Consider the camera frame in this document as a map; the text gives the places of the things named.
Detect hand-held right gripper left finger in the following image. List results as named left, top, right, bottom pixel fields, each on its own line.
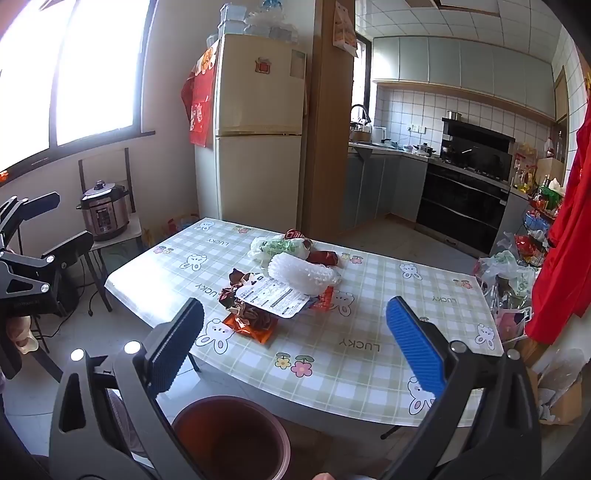
left=48, top=298, right=206, bottom=480

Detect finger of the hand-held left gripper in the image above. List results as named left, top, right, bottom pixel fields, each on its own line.
left=0, top=231, right=95, bottom=298
left=0, top=191, right=62, bottom=252

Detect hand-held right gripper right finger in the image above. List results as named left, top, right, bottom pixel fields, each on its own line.
left=381, top=295, right=543, bottom=480

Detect brown foil wrapper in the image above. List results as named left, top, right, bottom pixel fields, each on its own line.
left=218, top=268, right=264, bottom=310

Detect orange snack wrapper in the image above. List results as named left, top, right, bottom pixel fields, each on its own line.
left=223, top=307, right=279, bottom=346

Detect red white plastic tray package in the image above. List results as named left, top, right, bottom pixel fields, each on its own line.
left=235, top=277, right=334, bottom=320

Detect brown plastic waste bin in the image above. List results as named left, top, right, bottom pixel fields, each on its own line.
left=172, top=396, right=291, bottom=480

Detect white foam net sleeve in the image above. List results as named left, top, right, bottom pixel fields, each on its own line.
left=267, top=254, right=342, bottom=296

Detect white green plastic bag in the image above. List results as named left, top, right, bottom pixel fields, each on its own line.
left=248, top=234, right=315, bottom=268

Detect person's left hand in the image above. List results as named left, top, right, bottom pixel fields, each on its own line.
left=6, top=316, right=38, bottom=355

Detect silver electric pressure cooker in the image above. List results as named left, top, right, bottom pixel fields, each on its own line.
left=76, top=180, right=131, bottom=241

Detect green checked tablecloth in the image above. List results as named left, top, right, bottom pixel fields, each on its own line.
left=105, top=217, right=504, bottom=428

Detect folding chair with white seat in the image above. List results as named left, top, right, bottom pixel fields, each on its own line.
left=78, top=148, right=145, bottom=315

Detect pink plastic basket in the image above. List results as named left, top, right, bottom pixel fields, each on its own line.
left=494, top=307, right=534, bottom=342

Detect white plastic bag with goods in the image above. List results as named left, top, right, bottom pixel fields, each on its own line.
left=475, top=249, right=539, bottom=301

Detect dark red snack wrapper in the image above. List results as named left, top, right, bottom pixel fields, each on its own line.
left=307, top=249, right=340, bottom=267

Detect large window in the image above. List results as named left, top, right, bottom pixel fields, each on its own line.
left=0, top=0, right=155, bottom=185

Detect black built-in oven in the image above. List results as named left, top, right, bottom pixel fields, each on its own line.
left=416, top=159, right=511, bottom=257

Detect grey lower kitchen cabinets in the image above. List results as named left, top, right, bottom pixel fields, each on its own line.
left=342, top=148, right=428, bottom=229

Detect cardboard box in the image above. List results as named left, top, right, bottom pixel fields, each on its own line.
left=526, top=360, right=585, bottom=425

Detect red hanging cloth on fridge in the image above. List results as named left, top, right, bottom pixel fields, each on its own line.
left=181, top=46, right=217, bottom=147

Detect cream refrigerator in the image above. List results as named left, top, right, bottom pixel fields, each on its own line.
left=194, top=34, right=308, bottom=236

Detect black range hood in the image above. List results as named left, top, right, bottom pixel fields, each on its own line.
left=441, top=117, right=515, bottom=171

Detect white storage boxes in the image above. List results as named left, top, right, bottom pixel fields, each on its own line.
left=217, top=2, right=246, bottom=37

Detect clear plastic bag bundle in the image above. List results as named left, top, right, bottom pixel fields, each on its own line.
left=244, top=0, right=303, bottom=43

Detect wire rack with snacks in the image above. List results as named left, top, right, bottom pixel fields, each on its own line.
left=512, top=185, right=561, bottom=268

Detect wall calendar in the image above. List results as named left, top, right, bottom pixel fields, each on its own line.
left=331, top=1, right=360, bottom=58

